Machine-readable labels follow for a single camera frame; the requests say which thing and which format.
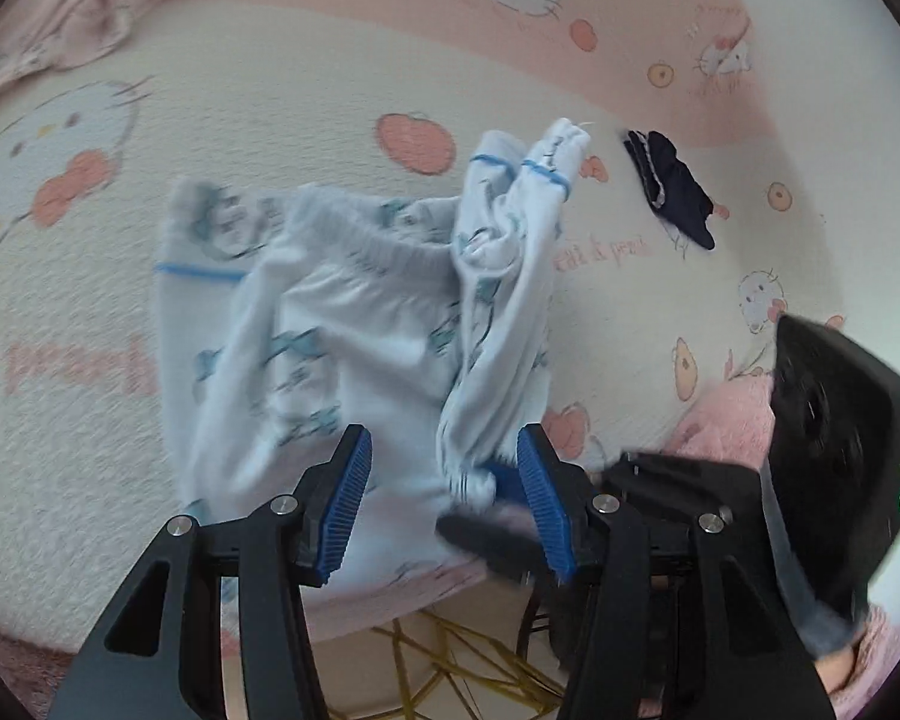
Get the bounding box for person's right hand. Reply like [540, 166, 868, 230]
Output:
[814, 637, 878, 695]

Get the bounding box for white printed pants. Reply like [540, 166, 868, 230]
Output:
[154, 118, 593, 593]

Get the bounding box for person's right forearm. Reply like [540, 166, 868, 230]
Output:
[832, 600, 900, 720]

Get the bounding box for gold wire stool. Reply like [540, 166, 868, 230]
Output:
[322, 607, 571, 720]

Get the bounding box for dark navy garment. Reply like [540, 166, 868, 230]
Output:
[621, 130, 728, 252]

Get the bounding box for pink printed pajama garment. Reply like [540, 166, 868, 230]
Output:
[0, 0, 211, 113]

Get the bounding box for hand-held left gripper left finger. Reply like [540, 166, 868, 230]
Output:
[45, 424, 374, 720]

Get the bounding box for person's left leg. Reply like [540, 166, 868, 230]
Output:
[0, 611, 72, 720]

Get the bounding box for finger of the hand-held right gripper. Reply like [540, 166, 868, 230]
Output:
[484, 463, 530, 503]
[436, 510, 550, 582]

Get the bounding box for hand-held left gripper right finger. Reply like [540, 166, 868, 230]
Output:
[516, 424, 837, 720]

